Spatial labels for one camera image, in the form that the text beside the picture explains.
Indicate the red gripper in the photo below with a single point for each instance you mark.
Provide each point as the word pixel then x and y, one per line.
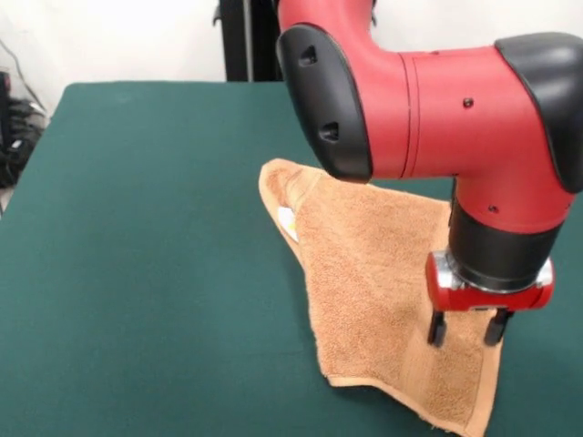
pixel 492 301

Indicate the dark green table cloth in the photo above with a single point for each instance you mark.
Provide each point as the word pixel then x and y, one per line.
pixel 136 273

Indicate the tan terry towel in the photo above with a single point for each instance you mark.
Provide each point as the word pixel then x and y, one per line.
pixel 364 273

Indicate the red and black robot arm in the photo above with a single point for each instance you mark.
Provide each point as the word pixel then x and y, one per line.
pixel 432 114

